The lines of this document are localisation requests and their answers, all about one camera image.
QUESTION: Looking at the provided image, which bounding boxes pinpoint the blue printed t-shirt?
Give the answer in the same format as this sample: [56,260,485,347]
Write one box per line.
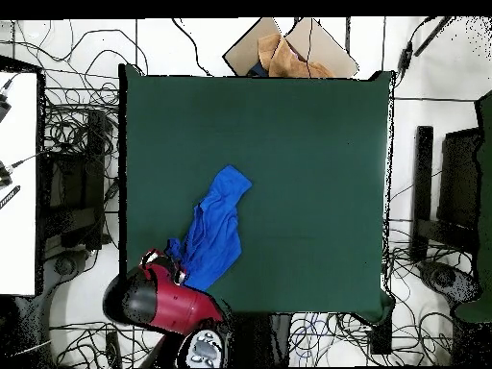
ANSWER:
[164,164,254,292]

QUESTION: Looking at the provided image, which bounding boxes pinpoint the white desk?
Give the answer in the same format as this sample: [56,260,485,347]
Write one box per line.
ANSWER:
[0,70,39,297]

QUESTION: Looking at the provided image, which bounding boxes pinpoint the black striped bar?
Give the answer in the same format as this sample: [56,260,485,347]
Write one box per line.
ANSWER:
[0,184,21,210]

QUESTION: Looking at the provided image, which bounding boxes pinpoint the dark green table cloth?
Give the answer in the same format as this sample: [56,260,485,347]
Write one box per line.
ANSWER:
[117,63,396,324]

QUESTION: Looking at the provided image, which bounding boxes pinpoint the tan towel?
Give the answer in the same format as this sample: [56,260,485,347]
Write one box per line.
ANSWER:
[257,33,335,79]

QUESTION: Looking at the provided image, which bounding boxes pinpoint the brown cardboard box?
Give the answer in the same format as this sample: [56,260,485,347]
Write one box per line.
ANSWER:
[222,16,360,79]

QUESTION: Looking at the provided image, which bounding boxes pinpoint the black power adapter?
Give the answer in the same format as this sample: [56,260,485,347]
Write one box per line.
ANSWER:
[397,40,415,75]

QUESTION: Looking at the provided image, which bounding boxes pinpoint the green draped cloth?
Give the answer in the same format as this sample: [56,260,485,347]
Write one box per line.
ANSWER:
[453,91,492,324]

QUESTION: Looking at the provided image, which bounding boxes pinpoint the thin black rod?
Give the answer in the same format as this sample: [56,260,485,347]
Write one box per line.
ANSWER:
[412,15,455,58]

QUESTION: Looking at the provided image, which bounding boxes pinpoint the black cable tangle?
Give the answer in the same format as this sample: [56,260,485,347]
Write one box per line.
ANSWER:
[291,230,455,367]
[37,18,149,132]
[49,318,162,369]

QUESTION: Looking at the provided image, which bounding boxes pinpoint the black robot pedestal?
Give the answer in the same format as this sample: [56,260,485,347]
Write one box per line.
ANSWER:
[226,311,293,368]

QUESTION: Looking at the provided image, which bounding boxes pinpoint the long black cable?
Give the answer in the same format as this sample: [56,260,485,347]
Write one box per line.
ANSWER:
[171,17,211,77]

